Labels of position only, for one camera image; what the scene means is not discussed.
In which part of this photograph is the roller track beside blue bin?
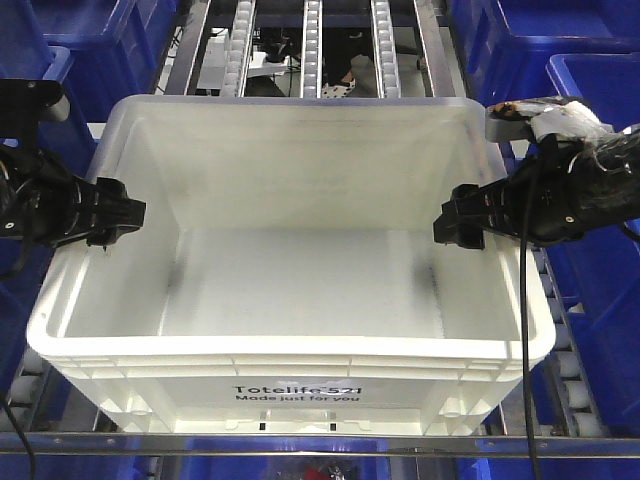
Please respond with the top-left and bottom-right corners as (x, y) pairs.
(533, 247), (608, 438)

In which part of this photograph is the metal shelf front rail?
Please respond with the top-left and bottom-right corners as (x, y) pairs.
(0, 432), (640, 459)

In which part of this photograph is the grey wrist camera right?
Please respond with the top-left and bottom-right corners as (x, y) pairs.
(485, 96), (614, 144)

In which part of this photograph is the blue bin upper left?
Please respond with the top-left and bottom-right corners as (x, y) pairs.
(1, 1), (177, 175)

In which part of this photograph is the white plastic tote bin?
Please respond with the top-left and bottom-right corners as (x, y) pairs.
(26, 95), (556, 436)

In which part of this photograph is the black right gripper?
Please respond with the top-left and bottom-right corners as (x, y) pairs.
(433, 144), (605, 250)

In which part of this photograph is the blue bin upper right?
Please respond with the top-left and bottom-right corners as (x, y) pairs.
(448, 1), (639, 105)

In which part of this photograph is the roller track beside white bin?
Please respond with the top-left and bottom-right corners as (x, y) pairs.
(219, 1), (256, 97)

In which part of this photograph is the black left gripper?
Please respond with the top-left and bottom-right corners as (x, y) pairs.
(1, 145), (146, 249)

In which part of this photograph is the large blue bin right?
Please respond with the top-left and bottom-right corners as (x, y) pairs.
(546, 53), (639, 436)

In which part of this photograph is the centre roller track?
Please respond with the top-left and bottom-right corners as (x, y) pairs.
(300, 0), (323, 99)

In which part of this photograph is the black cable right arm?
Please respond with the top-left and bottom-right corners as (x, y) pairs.
(517, 134), (546, 480)

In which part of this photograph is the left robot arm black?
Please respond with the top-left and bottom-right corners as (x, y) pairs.
(1, 79), (146, 248)

